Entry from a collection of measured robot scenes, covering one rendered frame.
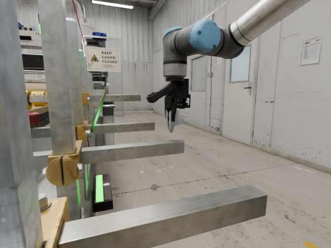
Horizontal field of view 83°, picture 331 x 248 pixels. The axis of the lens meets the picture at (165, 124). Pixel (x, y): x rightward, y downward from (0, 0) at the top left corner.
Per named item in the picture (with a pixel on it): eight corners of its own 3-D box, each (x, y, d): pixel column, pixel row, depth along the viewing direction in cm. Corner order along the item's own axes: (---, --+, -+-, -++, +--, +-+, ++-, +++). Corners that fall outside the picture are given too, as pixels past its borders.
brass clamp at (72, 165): (86, 159, 46) (85, 139, 45) (82, 183, 34) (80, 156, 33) (58, 162, 44) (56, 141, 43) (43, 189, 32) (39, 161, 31)
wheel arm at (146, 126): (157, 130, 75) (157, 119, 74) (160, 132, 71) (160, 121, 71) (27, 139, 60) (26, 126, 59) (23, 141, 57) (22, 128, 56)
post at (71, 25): (87, 172, 64) (77, 21, 56) (86, 177, 61) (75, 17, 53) (76, 174, 63) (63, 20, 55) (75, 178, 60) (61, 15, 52)
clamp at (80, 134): (88, 134, 69) (87, 120, 68) (86, 142, 57) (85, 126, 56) (71, 135, 67) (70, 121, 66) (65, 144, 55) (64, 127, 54)
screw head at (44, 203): (52, 200, 21) (51, 190, 21) (48, 210, 19) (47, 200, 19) (31, 203, 21) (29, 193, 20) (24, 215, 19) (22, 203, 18)
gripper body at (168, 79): (190, 109, 72) (191, 77, 70) (169, 110, 69) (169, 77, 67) (182, 108, 79) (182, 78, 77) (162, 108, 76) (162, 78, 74)
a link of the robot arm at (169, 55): (173, 22, 62) (157, 31, 70) (173, 62, 64) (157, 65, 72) (194, 28, 67) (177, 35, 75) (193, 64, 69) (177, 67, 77)
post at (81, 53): (90, 158, 88) (83, 50, 80) (90, 160, 85) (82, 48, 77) (82, 159, 87) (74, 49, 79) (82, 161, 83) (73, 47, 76)
